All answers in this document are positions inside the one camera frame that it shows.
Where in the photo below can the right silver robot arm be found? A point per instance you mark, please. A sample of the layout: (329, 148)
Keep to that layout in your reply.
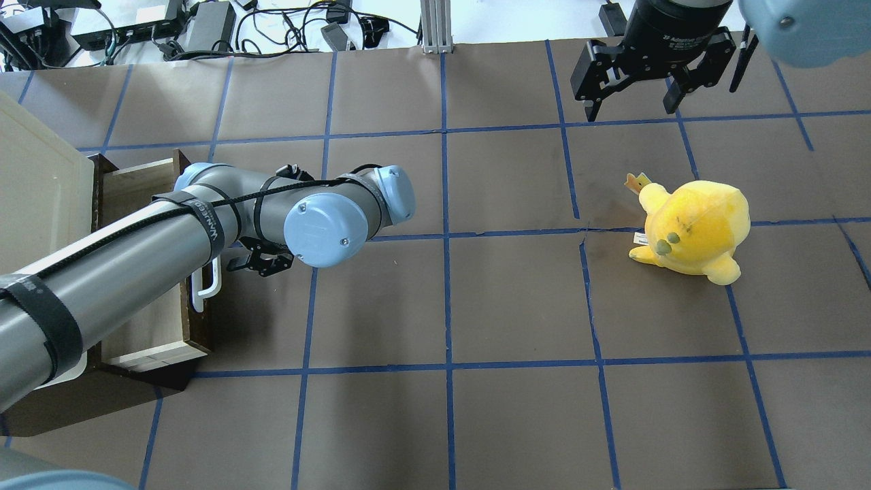
(804, 34)

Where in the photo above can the brown kraft paper mat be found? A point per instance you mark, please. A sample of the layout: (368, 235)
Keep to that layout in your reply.
(503, 339)

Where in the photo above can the brown wooden drawer cabinet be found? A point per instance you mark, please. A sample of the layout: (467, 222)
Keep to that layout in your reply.
(129, 283)

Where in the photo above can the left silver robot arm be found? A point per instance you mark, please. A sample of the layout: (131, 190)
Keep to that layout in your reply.
(323, 222)

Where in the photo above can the aluminium frame post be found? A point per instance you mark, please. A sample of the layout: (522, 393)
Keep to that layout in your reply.
(435, 27)

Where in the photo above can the white drawer handle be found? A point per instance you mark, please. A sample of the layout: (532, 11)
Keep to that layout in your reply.
(206, 282)

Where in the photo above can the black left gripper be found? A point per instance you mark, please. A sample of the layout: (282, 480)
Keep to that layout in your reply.
(260, 261)

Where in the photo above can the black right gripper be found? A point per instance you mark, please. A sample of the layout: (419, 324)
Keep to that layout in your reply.
(663, 28)

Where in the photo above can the yellow plush duck toy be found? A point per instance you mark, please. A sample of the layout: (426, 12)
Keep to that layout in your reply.
(694, 230)

